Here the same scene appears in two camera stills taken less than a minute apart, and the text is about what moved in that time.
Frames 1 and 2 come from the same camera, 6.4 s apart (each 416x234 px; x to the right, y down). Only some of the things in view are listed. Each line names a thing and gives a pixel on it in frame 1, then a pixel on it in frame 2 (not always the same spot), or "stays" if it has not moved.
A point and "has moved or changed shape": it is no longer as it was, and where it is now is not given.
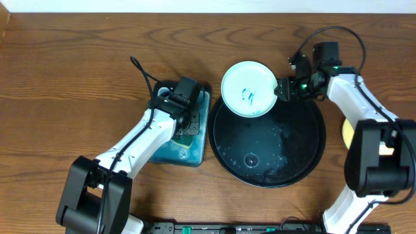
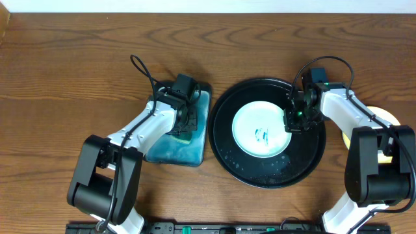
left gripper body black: x=190 y=123 stays
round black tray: x=277 y=148 stays
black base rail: x=244 y=227 stays
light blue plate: x=247 y=89 -> x=258 y=128
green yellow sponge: x=184 y=140 has moved or changed shape
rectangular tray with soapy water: x=186 y=150 stays
